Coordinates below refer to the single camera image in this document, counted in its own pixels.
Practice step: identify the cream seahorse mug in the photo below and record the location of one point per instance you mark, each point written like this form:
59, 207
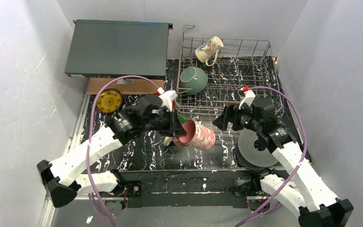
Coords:
208, 52

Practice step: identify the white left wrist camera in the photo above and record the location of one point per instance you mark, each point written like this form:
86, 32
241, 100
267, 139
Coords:
167, 97

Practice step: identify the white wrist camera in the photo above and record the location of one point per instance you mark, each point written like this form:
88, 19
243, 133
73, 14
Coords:
167, 97
247, 96

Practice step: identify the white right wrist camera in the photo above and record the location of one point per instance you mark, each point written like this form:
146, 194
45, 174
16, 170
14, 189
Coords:
247, 96

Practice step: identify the pink interior mug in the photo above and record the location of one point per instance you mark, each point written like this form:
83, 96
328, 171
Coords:
197, 136

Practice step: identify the dark grey rack-mount box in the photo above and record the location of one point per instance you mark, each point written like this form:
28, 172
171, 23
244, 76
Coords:
113, 48

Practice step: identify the metal wire dish rack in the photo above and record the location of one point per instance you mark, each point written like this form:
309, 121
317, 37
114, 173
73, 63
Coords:
241, 63

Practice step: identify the aluminium frame rail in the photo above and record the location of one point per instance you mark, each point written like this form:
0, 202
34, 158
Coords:
185, 199

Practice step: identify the green interior mug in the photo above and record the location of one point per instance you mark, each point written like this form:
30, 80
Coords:
169, 141

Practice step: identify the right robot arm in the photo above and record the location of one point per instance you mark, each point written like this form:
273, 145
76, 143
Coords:
312, 202

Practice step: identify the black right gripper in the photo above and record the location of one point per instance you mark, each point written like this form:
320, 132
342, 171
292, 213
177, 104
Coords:
228, 116

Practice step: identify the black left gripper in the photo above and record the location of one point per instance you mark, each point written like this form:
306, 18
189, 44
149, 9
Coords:
175, 124

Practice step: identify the white floral bowl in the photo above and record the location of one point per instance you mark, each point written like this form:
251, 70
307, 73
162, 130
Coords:
192, 81

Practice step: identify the yellow patterned plate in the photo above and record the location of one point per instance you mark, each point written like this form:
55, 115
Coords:
109, 101

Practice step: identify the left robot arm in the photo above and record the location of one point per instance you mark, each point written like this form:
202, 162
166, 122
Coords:
64, 178

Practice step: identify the grey perforated filament spool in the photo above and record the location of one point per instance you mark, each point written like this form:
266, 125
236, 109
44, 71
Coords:
251, 154

